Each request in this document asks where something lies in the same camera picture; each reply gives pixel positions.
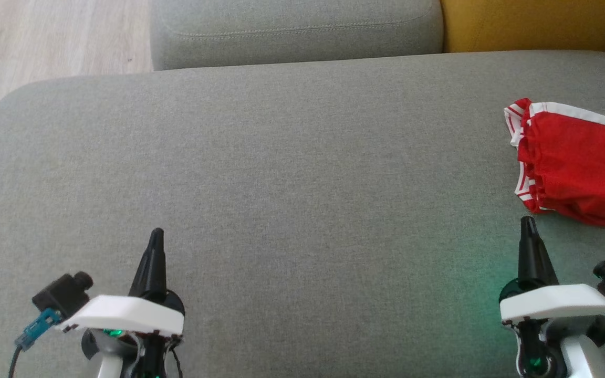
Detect large yellow sofa back cushion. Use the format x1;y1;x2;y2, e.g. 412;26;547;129
441;0;605;53

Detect long grey sofa seat cushion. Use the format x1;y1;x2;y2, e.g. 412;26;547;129
149;0;444;71

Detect red shorts with white stripe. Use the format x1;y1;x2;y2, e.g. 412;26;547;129
518;101;605;227

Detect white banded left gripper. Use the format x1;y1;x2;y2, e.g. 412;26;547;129
56;227;185;378

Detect black cable with teal plug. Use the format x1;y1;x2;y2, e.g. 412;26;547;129
8;309;62;378

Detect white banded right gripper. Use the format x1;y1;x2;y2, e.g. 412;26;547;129
499;216;605;376

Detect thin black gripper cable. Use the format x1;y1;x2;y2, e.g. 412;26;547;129
170;344;184;378

